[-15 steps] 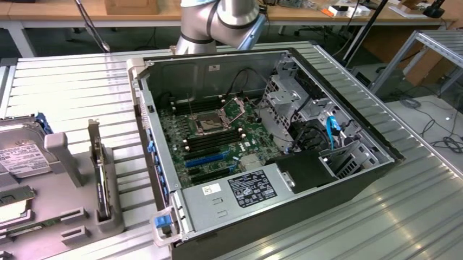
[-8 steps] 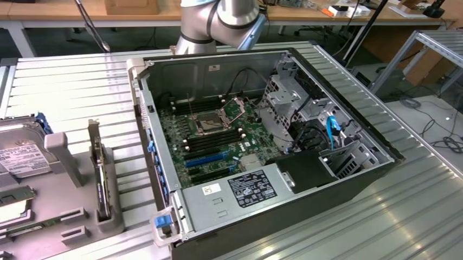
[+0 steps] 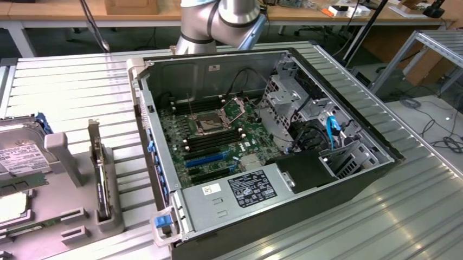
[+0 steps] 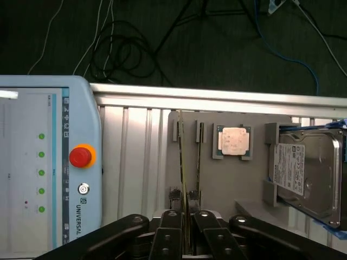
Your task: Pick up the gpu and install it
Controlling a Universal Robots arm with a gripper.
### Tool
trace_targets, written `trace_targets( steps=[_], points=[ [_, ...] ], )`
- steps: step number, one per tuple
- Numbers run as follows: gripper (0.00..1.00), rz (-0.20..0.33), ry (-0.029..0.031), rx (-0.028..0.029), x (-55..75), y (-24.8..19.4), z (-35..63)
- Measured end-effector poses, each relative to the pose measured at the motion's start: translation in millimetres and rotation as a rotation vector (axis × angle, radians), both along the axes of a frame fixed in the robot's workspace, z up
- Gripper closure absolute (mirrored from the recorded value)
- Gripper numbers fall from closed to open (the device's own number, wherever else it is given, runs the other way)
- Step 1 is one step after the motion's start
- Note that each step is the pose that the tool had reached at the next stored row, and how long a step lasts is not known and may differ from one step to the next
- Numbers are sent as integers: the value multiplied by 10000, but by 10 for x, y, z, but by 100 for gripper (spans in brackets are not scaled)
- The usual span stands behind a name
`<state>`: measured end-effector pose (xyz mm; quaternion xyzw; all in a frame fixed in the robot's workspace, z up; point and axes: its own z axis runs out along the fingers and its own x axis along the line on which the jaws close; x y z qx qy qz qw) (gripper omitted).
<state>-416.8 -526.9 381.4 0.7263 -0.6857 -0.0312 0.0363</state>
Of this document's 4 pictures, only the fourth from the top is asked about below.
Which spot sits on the silver CPU chip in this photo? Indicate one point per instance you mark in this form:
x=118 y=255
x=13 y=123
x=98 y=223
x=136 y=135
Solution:
x=234 y=140

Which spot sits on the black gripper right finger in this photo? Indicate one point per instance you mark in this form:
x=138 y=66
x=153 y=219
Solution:
x=271 y=243

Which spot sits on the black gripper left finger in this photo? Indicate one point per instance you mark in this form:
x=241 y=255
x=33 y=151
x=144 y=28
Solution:
x=108 y=241

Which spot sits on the silver hard disk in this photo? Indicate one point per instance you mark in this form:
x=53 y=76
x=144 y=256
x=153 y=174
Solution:
x=311 y=168

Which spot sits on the grey parts rack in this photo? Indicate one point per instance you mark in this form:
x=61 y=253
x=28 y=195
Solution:
x=230 y=176

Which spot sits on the light blue teach pendant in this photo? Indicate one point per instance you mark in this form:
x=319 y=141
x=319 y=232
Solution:
x=78 y=122

